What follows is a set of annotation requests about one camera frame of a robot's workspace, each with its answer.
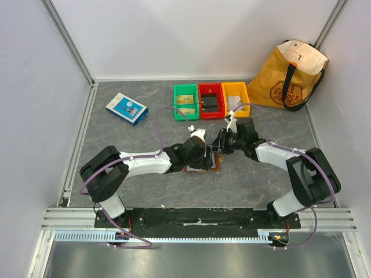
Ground brown leather card holder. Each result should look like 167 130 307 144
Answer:
184 153 224 173

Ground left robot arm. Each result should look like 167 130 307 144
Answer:
79 136 213 228

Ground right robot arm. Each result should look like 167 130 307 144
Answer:
212 118 341 228

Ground silver card in yellow bin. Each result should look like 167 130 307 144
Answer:
226 96 242 111

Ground black cards in red bin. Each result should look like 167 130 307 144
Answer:
201 94 219 113

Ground gold card lower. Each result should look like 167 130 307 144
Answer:
178 108 195 115

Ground gold card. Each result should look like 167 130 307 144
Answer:
176 94 194 105
178 108 195 115

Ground gold card upper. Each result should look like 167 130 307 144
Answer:
176 94 194 105

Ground yellow plastic bin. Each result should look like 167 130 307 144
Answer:
221 82 250 116

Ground red plastic bin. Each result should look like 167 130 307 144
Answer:
198 83 225 120

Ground green plastic bin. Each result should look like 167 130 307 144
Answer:
173 83 199 120

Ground yellow Trader Joe's tote bag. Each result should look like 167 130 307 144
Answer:
247 40 329 112

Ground blue and white box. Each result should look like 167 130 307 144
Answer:
106 93 148 126

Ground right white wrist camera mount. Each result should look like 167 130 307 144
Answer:
224 111 237 133

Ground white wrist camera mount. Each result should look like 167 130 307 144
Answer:
187 125 207 142
224 111 237 133

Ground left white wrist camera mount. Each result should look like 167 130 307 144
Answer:
187 125 207 142

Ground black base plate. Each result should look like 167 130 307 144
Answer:
94 207 302 237

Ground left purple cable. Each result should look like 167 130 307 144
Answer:
79 106 195 250

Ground slotted cable duct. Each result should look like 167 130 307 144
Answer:
54 231 273 244

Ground aluminium frame rail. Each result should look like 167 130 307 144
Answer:
42 207 357 232

